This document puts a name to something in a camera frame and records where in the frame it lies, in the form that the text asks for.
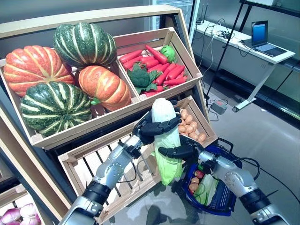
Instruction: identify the light green vegetable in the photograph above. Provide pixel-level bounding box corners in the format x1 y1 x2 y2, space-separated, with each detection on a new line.
160 45 177 63

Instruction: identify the open grey laptop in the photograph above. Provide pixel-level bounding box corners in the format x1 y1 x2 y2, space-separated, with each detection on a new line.
242 20 288 58

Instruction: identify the green striped pumpkin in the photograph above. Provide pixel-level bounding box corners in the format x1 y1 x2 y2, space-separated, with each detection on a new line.
20 81 92 138
52 22 117 69

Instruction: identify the black tripod pole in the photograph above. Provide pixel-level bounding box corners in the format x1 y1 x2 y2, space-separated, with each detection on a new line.
203 0 246 101

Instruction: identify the wooden display stand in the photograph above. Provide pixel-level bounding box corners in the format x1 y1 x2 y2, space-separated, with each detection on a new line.
0 4 211 225

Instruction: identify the white desk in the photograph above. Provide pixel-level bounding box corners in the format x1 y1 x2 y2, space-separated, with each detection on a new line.
195 20 296 113

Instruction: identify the black router with antennas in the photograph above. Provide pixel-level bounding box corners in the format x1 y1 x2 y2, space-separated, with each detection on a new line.
196 2 210 24

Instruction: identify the wooden slatted crate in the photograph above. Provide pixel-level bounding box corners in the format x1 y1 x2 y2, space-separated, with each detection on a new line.
173 95 218 148
112 27 203 104
58 121 165 223
0 184 43 225

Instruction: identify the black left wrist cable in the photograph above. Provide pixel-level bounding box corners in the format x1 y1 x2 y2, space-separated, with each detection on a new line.
117 152 150 183

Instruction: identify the dark green broccoli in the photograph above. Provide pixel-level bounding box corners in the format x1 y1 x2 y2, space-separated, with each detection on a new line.
127 62 162 95

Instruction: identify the red-orange carrot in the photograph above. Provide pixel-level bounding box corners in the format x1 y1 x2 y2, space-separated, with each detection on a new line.
145 44 168 64
164 76 188 86
119 49 143 64
123 56 141 70
166 64 186 80

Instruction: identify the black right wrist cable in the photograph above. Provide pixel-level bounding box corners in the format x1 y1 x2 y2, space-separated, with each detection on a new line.
231 157 261 175

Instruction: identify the blue plastic shopping basket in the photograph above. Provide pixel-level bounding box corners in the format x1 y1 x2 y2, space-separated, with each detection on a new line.
181 138 243 216

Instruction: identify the large orange ribbed pumpkin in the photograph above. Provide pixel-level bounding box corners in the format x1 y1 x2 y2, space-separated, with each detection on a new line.
2 45 75 97

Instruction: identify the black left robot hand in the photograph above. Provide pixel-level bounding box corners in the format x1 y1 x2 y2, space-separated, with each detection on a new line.
132 112 182 145

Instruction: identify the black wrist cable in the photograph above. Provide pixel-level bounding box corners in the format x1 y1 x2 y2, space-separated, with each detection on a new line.
231 157 261 175
117 152 150 183

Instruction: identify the grey power box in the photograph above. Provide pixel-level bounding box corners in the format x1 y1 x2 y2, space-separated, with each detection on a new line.
210 99 228 115

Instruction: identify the small orange ribbed pumpkin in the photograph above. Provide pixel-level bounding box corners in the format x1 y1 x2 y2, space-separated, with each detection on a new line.
78 65 132 112

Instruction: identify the black cable tangle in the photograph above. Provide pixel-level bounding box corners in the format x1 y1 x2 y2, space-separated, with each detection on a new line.
215 29 235 39

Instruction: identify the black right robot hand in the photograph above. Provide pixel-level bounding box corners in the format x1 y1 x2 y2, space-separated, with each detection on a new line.
158 138 202 164

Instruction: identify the black shelf frame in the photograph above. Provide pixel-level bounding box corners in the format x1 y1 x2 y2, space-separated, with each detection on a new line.
239 0 300 31

